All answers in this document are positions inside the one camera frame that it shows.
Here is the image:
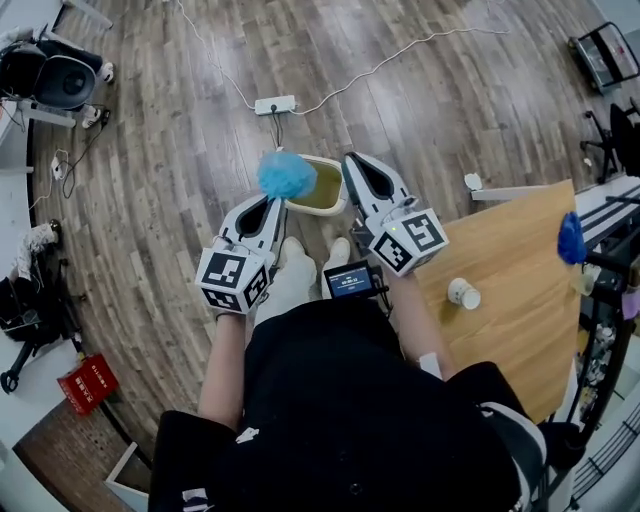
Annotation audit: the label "white paper cup trash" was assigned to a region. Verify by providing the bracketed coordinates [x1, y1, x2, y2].
[446, 276, 483, 310]

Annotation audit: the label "black metal shelf rack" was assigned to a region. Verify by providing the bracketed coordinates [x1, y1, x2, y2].
[549, 239, 640, 471]

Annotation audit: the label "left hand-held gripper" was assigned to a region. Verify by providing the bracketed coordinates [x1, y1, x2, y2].
[194, 195, 290, 317]

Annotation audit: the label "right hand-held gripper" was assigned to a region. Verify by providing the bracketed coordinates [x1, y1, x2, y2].
[341, 151, 450, 277]

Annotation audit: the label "black office chair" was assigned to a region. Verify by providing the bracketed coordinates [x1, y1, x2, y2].
[0, 38, 105, 112]

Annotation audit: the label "beige trash bin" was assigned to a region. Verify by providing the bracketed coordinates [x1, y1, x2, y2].
[283, 154, 352, 219]

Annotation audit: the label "person's light trousers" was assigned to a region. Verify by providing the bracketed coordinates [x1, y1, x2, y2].
[253, 249, 351, 322]

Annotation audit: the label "red box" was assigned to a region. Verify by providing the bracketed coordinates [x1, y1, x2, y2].
[56, 352, 121, 418]

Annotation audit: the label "person's right forearm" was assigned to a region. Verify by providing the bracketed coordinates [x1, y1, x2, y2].
[386, 273, 457, 382]

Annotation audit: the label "white power strip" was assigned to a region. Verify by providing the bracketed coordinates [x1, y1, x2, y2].
[254, 95, 298, 117]

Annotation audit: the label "black device with screen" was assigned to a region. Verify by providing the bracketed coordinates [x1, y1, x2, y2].
[322, 260, 385, 301]

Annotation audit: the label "white power cable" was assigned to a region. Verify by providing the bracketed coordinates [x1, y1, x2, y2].
[175, 0, 511, 114]

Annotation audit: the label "person's left forearm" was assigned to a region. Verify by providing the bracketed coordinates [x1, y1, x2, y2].
[198, 312, 257, 430]

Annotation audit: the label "person's black shirt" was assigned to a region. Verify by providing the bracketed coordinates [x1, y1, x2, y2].
[148, 298, 547, 512]

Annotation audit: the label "black metal frame cart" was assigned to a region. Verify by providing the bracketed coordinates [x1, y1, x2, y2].
[568, 21, 640, 97]

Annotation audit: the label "white table rail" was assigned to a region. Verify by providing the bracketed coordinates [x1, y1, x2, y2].
[463, 173, 554, 202]

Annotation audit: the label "clear plastic cup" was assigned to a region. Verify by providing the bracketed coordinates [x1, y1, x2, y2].
[573, 263, 597, 297]

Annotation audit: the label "blue plastic trash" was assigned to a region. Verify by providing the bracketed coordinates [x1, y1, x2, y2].
[557, 210, 588, 265]

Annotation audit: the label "white flat board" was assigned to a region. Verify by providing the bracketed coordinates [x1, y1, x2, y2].
[103, 441, 152, 512]

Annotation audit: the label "blue mesh ball trash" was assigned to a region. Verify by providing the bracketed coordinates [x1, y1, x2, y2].
[255, 148, 318, 202]

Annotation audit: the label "black swivel chair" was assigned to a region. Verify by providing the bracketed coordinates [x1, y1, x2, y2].
[579, 98, 640, 184]

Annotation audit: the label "person's left white shoe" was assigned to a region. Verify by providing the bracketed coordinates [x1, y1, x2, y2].
[281, 235, 307, 261]

